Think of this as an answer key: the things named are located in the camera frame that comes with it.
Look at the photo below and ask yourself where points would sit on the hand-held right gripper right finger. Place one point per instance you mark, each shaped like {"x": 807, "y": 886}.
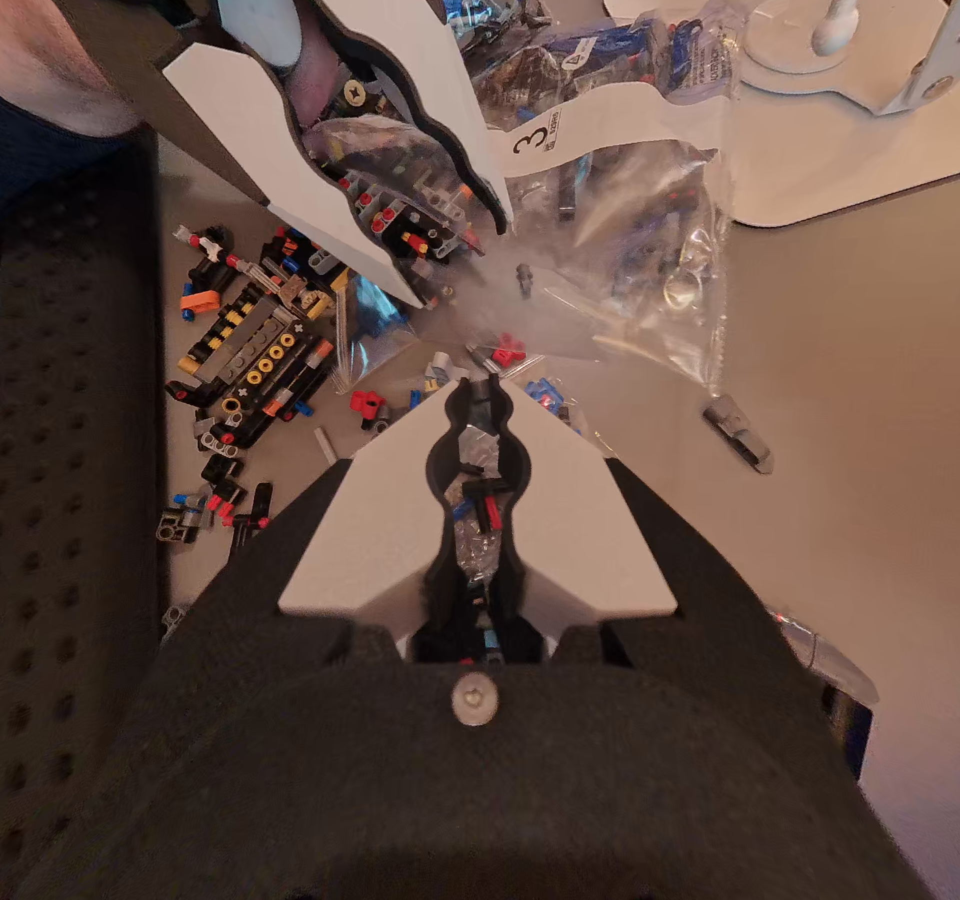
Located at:
{"x": 592, "y": 532}

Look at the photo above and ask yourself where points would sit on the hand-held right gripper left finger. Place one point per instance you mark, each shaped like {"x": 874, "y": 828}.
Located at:
{"x": 367, "y": 532}

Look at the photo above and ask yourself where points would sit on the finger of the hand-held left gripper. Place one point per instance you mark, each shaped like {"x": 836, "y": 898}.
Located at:
{"x": 247, "y": 134}
{"x": 397, "y": 14}

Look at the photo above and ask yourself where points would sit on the small clear zip bag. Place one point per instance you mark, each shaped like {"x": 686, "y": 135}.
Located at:
{"x": 547, "y": 397}

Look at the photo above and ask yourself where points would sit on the large clear white-label plastic bag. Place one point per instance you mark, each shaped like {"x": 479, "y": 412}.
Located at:
{"x": 637, "y": 112}

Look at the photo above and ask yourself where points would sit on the light grey lego stick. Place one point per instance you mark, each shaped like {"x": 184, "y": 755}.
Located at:
{"x": 325, "y": 446}

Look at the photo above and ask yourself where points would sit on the black lego beams red pins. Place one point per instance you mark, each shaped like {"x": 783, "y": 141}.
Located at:
{"x": 259, "y": 502}

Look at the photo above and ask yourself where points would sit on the black red white lego subassembly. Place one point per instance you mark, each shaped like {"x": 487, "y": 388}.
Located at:
{"x": 210, "y": 254}

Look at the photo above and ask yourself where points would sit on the scattered loose lego pieces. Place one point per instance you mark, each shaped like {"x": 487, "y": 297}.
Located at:
{"x": 221, "y": 468}

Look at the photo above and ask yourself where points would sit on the orange lego piece blue pins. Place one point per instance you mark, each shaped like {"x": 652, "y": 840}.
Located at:
{"x": 201, "y": 302}

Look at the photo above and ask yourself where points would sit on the dark grey long lego connector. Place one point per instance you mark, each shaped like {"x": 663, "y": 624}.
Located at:
{"x": 735, "y": 427}

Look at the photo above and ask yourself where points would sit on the small red lego piece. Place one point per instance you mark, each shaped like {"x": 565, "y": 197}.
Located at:
{"x": 508, "y": 356}

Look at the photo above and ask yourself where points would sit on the black yellow lego engine assembly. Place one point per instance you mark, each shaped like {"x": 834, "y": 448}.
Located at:
{"x": 259, "y": 337}

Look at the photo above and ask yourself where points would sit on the grey two-hole lego connector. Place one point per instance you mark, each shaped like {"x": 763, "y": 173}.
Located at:
{"x": 172, "y": 615}

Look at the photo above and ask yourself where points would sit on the black long lego piece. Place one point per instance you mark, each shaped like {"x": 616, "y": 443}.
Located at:
{"x": 570, "y": 191}

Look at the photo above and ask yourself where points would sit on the person's left hand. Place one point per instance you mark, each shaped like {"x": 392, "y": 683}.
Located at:
{"x": 45, "y": 52}

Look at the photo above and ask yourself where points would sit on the blue printed inner plastic bag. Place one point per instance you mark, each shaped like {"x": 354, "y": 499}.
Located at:
{"x": 570, "y": 59}

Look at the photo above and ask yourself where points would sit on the grey glossy object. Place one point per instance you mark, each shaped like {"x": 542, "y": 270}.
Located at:
{"x": 825, "y": 652}

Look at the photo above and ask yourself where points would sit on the dark perforated panel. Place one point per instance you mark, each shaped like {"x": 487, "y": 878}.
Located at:
{"x": 67, "y": 427}

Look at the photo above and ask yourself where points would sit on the white articulated desk stand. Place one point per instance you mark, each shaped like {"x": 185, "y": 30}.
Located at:
{"x": 825, "y": 164}

